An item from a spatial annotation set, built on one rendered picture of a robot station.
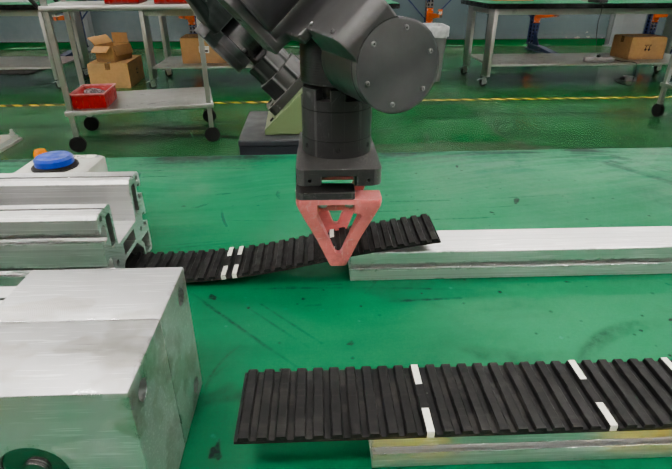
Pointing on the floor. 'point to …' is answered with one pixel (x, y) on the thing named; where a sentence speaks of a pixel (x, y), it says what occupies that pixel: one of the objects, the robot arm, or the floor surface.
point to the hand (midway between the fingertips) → (336, 242)
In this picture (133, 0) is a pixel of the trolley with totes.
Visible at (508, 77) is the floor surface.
